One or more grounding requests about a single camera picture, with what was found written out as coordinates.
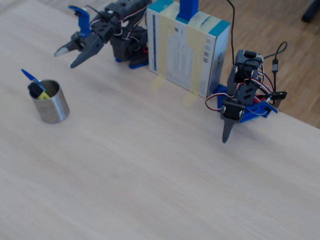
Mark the grey gripper with camera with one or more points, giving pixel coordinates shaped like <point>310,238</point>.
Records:
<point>90,43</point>

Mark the grey gripper of cameraless arm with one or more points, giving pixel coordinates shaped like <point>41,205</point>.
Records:
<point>231,112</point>

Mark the blue capped ballpoint pen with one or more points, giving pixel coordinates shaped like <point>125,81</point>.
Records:
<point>28,74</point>

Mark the silver metal cup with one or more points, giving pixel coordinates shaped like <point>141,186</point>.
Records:
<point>52,110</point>

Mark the black plug connector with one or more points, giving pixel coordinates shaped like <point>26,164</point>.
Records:
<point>277,95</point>

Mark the yellow highlighter with black cap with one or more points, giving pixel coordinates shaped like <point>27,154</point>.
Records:
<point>42,95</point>

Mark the grey cameraless robot arm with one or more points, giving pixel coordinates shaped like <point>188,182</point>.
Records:
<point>243,62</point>

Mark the white and teal carton box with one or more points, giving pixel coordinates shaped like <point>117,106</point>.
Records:
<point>180,50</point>

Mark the black chair wheel base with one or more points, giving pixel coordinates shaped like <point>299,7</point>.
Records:
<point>311,11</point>

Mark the blue camera mount bracket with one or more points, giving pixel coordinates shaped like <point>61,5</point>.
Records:
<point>83,22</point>

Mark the grey robot arm with camera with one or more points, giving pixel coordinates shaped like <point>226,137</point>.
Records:
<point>125,47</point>

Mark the blue base of camera arm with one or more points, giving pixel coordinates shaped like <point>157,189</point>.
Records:
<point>132,64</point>

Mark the blue camera post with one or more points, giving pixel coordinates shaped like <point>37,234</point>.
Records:
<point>187,10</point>

